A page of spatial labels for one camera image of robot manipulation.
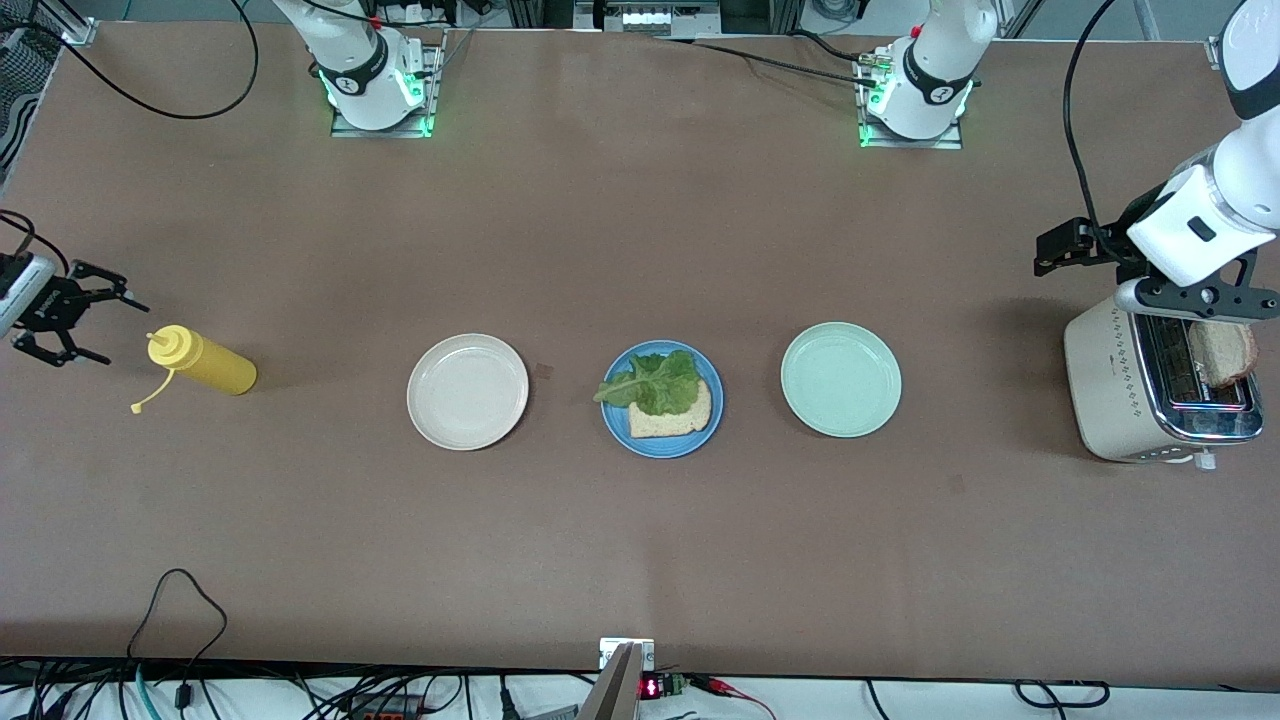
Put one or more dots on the light green round plate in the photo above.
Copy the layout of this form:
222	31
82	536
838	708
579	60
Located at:
840	380

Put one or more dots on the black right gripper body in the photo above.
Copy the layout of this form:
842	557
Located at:
50	304

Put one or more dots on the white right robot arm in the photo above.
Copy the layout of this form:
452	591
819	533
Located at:
350	60

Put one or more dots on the yellow mustard squeeze bottle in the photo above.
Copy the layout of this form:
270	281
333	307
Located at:
215	368

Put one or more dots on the blue round plate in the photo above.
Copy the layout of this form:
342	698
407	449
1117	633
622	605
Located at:
612	420

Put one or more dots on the beige round plate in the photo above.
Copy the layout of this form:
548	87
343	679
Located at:
467	392

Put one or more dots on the silver corner bracket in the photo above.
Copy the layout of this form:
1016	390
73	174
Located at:
1214	52
78	32

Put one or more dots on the green lettuce leaf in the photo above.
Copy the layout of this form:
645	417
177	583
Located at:
665	385

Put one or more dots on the silver equipment box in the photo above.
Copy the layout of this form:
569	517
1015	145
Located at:
650	18

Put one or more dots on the red black clip leads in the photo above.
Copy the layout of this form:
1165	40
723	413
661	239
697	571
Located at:
720	685

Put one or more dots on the toasted bread slice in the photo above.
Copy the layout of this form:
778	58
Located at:
670	425
1225	355

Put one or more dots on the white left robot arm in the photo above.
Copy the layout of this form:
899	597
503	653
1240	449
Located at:
1195	230

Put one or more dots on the circuit board with red display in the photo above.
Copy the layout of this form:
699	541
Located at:
652	688

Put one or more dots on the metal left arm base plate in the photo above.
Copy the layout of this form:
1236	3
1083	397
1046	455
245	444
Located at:
910	144

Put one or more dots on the cream two-slot toaster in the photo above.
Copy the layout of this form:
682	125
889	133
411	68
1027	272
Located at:
1110	390

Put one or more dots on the black mesh net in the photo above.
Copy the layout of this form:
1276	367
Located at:
25	90

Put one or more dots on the grey metal camera bar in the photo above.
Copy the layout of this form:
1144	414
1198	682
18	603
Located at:
615	695

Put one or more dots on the white power strip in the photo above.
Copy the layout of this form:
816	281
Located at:
420	12

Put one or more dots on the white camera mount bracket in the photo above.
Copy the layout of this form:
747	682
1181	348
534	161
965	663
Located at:
607	652

